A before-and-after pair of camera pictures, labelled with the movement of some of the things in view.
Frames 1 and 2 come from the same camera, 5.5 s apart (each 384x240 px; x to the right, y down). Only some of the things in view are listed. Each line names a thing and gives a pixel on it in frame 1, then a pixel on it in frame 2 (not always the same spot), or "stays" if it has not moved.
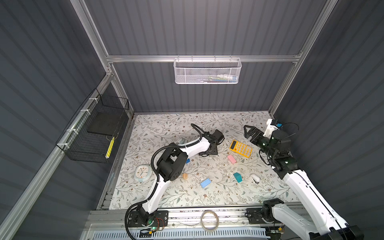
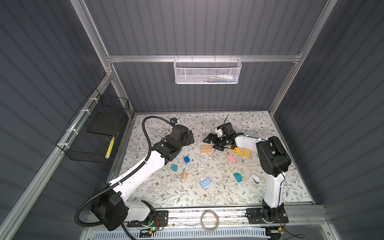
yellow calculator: [241, 148] stays
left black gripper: [214, 151] to [186, 141]
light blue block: [205, 182] stays
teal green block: [238, 177] stays
